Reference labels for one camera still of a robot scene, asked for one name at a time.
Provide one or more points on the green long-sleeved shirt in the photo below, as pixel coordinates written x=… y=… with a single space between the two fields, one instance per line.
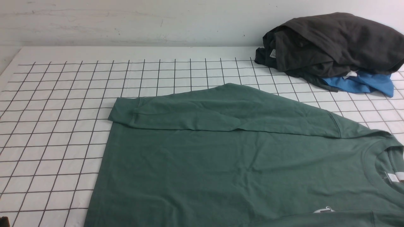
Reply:
x=235 y=156

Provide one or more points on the dark grey crumpled garment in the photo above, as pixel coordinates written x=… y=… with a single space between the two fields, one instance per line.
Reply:
x=330 y=46

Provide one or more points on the white grid-pattern table cloth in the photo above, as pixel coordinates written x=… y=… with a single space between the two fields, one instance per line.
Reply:
x=55 y=102

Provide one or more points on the blue crumpled garment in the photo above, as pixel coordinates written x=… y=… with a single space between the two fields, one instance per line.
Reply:
x=362 y=82

